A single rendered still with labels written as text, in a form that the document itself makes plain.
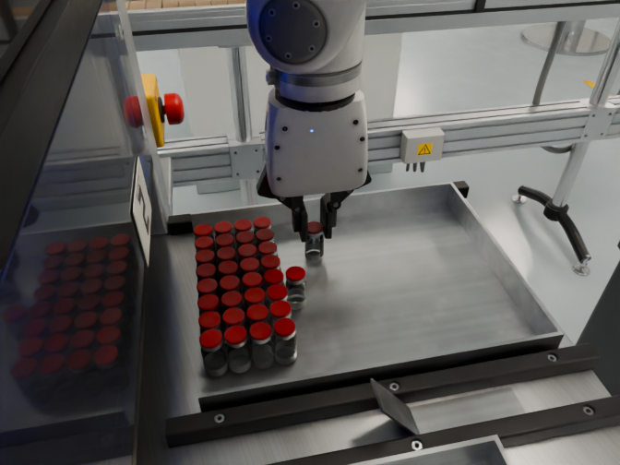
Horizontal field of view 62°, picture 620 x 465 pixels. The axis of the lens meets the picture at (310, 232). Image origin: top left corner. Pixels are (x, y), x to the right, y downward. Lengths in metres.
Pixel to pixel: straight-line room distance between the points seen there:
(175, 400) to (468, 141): 1.38
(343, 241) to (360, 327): 0.14
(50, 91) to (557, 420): 0.44
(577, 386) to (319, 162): 0.32
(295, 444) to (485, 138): 1.40
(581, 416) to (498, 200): 1.87
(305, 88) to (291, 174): 0.09
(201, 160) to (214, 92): 0.60
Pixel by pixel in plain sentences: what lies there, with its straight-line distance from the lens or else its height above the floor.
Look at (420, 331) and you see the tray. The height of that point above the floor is 0.88.
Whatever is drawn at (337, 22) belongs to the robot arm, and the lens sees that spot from 0.36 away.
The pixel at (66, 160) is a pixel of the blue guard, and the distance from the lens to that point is 0.28.
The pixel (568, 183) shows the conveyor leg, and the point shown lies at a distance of 2.08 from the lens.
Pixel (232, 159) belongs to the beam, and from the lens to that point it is 1.52.
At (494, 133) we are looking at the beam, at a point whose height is 0.50.
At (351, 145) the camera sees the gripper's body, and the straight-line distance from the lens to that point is 0.50.
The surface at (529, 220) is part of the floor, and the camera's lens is 2.27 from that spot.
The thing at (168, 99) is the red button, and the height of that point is 1.01.
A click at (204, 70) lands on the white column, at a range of 2.04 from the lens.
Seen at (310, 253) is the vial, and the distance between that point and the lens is 0.60.
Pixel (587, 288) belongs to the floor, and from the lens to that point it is 2.05.
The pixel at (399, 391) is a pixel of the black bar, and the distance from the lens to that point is 0.48.
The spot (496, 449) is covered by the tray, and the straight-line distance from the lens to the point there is 0.46.
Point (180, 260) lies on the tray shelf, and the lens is 0.63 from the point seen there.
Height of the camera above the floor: 1.30
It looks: 40 degrees down
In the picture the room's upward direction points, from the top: straight up
